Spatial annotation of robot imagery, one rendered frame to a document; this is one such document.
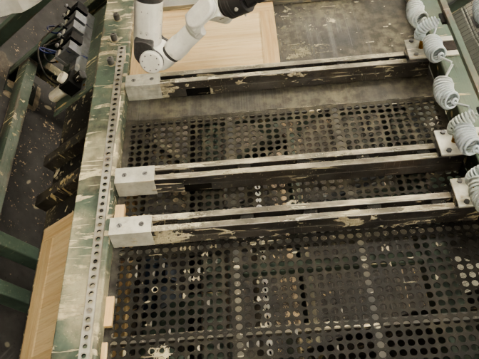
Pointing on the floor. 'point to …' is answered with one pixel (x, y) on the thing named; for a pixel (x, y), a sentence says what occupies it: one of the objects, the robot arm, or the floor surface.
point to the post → (8, 29)
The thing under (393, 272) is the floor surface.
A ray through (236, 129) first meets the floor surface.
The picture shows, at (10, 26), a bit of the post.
